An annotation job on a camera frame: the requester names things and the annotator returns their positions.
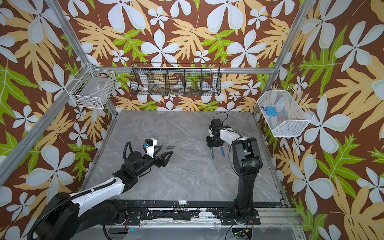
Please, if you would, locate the green pen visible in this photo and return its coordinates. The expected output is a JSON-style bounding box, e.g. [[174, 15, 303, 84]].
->
[[210, 148, 215, 160]]

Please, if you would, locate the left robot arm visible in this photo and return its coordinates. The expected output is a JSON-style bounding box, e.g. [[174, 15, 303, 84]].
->
[[27, 139, 173, 240]]

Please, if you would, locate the white mesh basket right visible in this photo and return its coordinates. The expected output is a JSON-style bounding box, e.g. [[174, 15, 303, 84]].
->
[[258, 87, 315, 138]]

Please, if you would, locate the blue pen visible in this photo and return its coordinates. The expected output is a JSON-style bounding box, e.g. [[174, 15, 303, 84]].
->
[[220, 146, 226, 157]]

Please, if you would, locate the blue object in basket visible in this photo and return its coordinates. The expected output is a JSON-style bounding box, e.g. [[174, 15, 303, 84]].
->
[[264, 107, 278, 117]]

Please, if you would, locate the black wire basket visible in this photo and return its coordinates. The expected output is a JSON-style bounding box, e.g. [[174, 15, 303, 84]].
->
[[128, 63, 222, 96]]

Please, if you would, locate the white wire basket left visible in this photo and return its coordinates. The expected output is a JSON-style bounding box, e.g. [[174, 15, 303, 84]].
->
[[66, 64, 117, 109]]

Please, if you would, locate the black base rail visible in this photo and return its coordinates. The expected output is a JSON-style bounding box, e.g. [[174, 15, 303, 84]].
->
[[119, 200, 261, 226]]

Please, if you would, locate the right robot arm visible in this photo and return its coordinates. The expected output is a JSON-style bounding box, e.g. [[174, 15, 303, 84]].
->
[[206, 119, 263, 223]]

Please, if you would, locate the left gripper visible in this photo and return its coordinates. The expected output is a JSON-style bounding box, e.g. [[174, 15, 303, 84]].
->
[[134, 144, 172, 179]]

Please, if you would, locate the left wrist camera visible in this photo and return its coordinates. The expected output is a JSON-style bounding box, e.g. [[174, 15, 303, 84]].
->
[[143, 138, 157, 158]]

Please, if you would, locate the electronics board with led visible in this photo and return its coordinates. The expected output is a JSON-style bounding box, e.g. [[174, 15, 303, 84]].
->
[[232, 228, 253, 240]]

